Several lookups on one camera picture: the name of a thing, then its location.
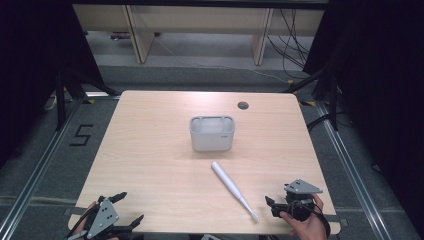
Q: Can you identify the black cable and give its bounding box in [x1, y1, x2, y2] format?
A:
[287, 199, 332, 240]
[65, 205, 100, 240]

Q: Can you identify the person's left hand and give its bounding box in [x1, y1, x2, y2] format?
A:
[68, 200, 120, 240]

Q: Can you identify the pale grey toothbrush holder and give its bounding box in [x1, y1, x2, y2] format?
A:
[189, 115, 236, 153]

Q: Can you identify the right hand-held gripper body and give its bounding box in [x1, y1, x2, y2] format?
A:
[283, 179, 324, 223]

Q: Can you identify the black metal stand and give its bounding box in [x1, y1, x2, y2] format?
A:
[55, 65, 122, 132]
[282, 65, 340, 132]

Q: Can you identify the metal floor rail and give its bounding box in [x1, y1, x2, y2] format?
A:
[314, 99, 386, 240]
[0, 98, 84, 240]

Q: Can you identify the white electric toothbrush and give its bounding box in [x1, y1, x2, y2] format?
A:
[210, 161, 261, 224]

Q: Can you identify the dark curtain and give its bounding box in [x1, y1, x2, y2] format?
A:
[302, 0, 424, 231]
[0, 0, 112, 168]

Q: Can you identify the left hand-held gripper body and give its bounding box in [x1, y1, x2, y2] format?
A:
[78, 197, 135, 240]

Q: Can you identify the bundle of black cables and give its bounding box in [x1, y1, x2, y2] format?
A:
[266, 8, 315, 80]

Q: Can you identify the person's right hand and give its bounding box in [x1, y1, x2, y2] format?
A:
[279, 193, 330, 240]

